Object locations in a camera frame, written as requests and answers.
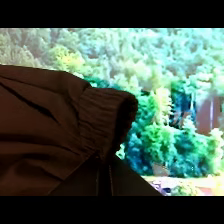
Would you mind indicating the black garment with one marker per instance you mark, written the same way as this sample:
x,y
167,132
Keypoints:
x,y
43,126

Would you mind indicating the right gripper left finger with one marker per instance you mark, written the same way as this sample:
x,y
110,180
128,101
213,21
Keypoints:
x,y
83,181

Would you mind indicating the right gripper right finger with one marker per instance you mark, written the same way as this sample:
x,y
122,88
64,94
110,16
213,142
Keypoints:
x,y
128,183

